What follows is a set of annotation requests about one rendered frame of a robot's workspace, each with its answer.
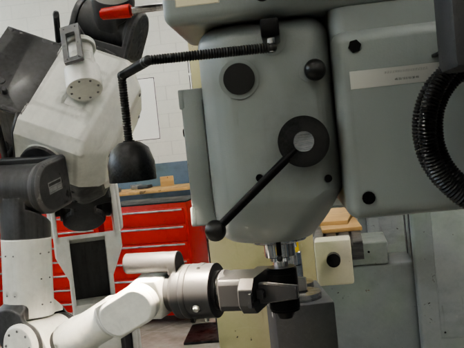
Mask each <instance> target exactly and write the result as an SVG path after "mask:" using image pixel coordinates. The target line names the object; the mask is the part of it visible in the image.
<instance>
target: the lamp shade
mask: <svg viewBox="0 0 464 348"><path fill-rule="evenodd" d="M108 176H109V183H110V184H119V183H127V182H139V181H145V180H154V179H157V175H156V168H155V160H154V158H153V155H152V153H151V150H150V148H149V147H148V146H147V145H145V144H143V143H141V142H139V141H135V140H128V141H123V142H122V143H118V145H116V146H115V147H114V148H113V149H112V150H111V151H110V157H109V161H108Z"/></svg>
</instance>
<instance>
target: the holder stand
mask: <svg viewBox="0 0 464 348"><path fill-rule="evenodd" d="M299 296H300V310H298V311H296V312H295V313H294V316H293V317H292V318H290V319H280V318H279V317H278V315H277V314H276V313H273V312H271V310H270V303H269V304H268V305H267V315H268V322H269V335H270V343H271V348H338V335H337V327H336V313H335V306H334V302H333V300H332V299H331V298H330V297H329V296H328V294H327V293H326V292H325V290H324V289H323V288H322V287H321V286H320V285H319V283H318V282H317V281H316V280H313V279H311V278H307V290H306V291H299Z"/></svg>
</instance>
